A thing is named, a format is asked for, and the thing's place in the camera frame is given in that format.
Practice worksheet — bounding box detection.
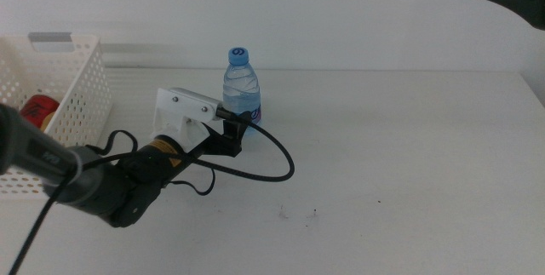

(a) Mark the blue capped water bottle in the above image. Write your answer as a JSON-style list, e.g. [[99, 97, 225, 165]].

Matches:
[[222, 46, 261, 138]]

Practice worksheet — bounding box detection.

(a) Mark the red cola can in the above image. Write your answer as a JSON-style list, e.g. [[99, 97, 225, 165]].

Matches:
[[20, 94, 60, 130]]

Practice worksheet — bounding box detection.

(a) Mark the white perforated plastic basket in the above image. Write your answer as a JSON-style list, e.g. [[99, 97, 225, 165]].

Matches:
[[0, 34, 112, 199]]

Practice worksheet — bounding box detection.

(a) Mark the thick black left camera cable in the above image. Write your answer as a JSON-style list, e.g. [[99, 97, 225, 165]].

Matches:
[[8, 108, 295, 275]]

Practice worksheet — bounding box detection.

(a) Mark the grey wall rail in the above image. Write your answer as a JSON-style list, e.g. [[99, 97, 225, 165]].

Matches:
[[101, 43, 227, 68]]

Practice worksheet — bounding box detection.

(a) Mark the thin black left gripper cable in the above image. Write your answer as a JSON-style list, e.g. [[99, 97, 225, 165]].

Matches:
[[87, 129, 216, 197]]

